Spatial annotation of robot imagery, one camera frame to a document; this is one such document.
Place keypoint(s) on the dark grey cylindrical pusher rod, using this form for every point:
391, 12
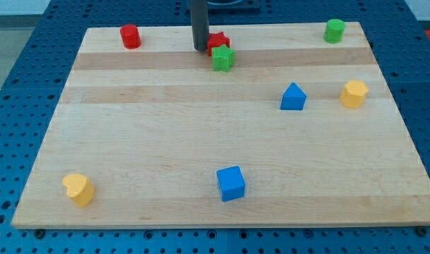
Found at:
200, 24

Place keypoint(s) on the red star block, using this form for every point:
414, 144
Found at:
217, 40

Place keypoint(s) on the green star block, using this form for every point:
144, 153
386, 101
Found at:
223, 58

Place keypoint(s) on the red cylinder block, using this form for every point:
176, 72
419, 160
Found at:
130, 36

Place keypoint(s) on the blue triangular prism block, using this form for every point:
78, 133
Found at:
293, 98

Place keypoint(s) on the green cylinder block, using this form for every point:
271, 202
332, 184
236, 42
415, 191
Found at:
334, 30

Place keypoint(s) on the light wooden board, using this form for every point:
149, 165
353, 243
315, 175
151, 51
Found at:
150, 127

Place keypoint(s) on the yellow hexagon block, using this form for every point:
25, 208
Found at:
353, 94

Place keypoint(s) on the blue cube block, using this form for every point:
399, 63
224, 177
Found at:
231, 183

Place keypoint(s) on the yellow heart block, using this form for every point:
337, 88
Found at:
79, 189

